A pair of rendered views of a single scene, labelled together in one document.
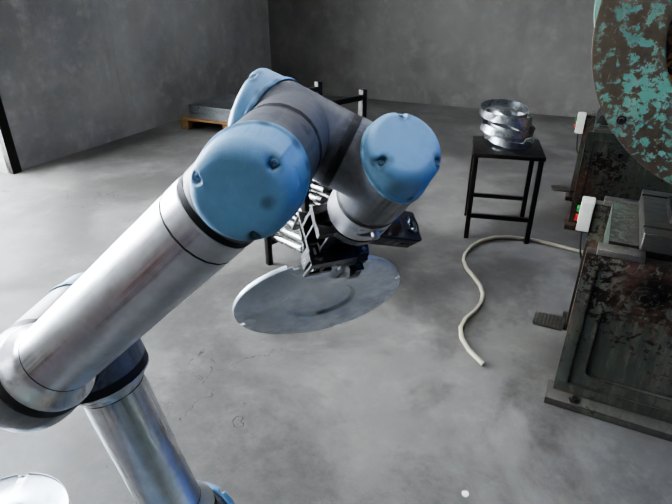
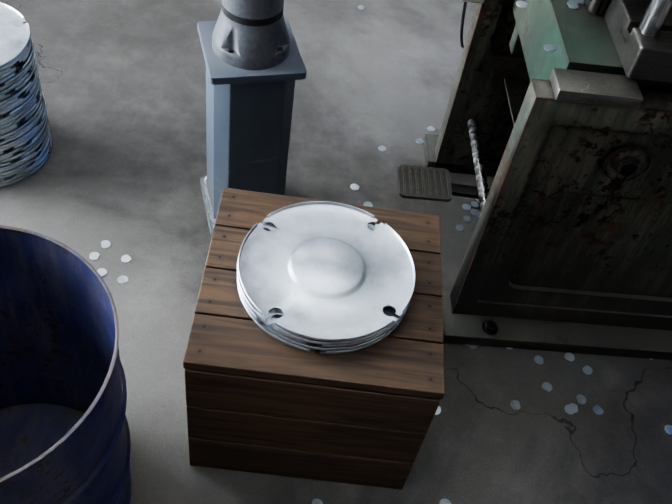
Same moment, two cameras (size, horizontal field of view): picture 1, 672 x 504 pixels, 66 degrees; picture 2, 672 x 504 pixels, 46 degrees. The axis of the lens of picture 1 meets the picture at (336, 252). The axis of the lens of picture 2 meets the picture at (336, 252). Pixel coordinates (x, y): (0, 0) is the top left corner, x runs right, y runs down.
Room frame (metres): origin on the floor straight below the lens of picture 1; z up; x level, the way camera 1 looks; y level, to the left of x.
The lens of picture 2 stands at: (-0.82, 0.73, 1.37)
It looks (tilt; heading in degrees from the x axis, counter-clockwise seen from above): 49 degrees down; 328
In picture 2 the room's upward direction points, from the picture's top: 10 degrees clockwise
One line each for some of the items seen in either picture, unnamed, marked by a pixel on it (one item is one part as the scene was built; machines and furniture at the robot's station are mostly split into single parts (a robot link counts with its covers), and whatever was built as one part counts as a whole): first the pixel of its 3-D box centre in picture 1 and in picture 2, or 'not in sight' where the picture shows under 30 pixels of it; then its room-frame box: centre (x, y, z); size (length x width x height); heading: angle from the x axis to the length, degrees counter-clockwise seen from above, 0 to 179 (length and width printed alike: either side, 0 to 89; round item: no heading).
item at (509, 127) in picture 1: (503, 168); not in sight; (3.10, -1.03, 0.40); 0.45 x 0.40 x 0.79; 167
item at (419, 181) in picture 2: not in sight; (522, 198); (0.10, -0.32, 0.14); 0.59 x 0.10 x 0.05; 65
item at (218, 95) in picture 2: not in sight; (247, 133); (0.40, 0.25, 0.23); 0.19 x 0.19 x 0.45; 80
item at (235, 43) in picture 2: not in sight; (251, 24); (0.40, 0.25, 0.50); 0.15 x 0.15 x 0.10
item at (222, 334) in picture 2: not in sight; (314, 339); (-0.12, 0.31, 0.18); 0.40 x 0.38 x 0.35; 62
